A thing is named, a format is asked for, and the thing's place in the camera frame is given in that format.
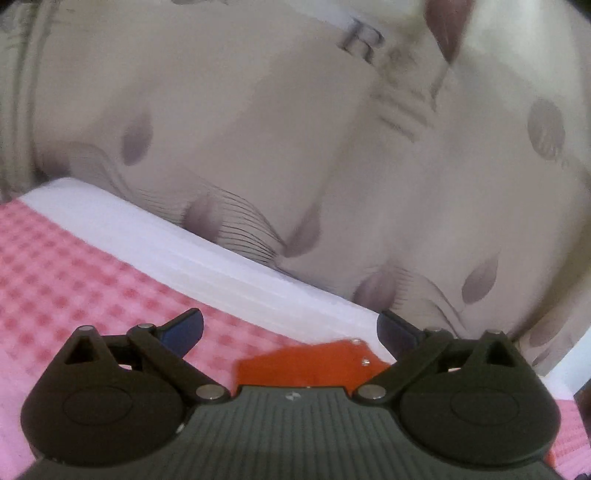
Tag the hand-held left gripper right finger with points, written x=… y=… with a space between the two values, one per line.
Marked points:
x=393 y=333

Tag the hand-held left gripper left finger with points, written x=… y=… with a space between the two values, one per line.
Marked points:
x=184 y=333

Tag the red sweater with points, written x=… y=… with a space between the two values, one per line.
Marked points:
x=304 y=364

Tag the pink checked blanket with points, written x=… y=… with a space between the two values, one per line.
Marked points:
x=83 y=277

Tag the beige patterned curtain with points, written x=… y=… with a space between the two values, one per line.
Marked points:
x=286 y=138

